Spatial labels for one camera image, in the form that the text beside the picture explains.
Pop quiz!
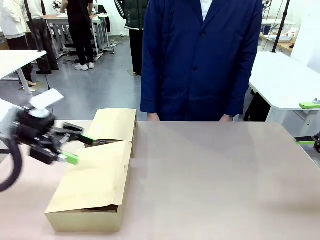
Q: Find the long white desk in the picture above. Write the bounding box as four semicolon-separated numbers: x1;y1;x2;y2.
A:
261;18;296;33

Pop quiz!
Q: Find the person in black striped jacket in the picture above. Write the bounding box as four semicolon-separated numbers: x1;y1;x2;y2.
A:
113;0;146;77

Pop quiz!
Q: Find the white table with white leg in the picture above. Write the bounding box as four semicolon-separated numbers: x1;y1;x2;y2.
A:
0;49;48;96

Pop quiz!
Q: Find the small cardboard box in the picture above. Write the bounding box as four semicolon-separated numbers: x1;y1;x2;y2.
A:
84;108;139;159

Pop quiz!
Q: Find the black hanging jacket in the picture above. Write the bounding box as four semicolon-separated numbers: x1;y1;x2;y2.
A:
97;4;111;33

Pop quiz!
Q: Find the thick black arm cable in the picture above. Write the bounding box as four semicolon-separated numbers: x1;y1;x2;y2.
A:
0;137;25;193

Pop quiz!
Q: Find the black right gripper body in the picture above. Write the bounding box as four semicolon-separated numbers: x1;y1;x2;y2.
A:
312;132;320;154

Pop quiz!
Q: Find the person in brown trousers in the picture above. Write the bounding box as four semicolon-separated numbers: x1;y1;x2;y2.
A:
26;0;60;75

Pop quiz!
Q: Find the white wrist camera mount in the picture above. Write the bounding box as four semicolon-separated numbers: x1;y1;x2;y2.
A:
28;89;65;118

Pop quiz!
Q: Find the brown-top table with gray legs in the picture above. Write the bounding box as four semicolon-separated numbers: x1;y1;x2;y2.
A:
43;13;111;61

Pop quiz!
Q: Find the person in blue coat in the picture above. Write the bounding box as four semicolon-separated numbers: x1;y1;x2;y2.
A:
139;0;263;123

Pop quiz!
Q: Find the person in cream jacket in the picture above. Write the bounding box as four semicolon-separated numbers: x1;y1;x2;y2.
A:
0;0;35;88

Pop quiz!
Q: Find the wooden table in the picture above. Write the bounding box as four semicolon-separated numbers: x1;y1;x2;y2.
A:
259;31;297;54

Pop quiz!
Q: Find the person in black clothes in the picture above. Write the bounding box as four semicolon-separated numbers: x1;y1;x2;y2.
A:
59;0;96;72

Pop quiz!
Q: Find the large cardboard box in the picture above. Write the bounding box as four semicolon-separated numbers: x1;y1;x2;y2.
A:
44;140;133;233

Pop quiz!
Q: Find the white table with rounded corner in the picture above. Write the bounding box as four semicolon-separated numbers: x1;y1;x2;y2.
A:
243;51;320;131

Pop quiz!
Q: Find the white tray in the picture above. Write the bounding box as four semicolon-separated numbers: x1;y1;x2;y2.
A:
268;33;292;42

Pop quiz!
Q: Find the black tripod pole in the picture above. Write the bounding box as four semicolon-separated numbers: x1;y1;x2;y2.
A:
271;0;291;54

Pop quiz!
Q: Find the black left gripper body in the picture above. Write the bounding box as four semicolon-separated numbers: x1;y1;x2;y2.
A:
11;109;57;151

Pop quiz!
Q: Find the thin black pole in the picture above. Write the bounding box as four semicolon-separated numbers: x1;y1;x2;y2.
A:
23;0;44;53

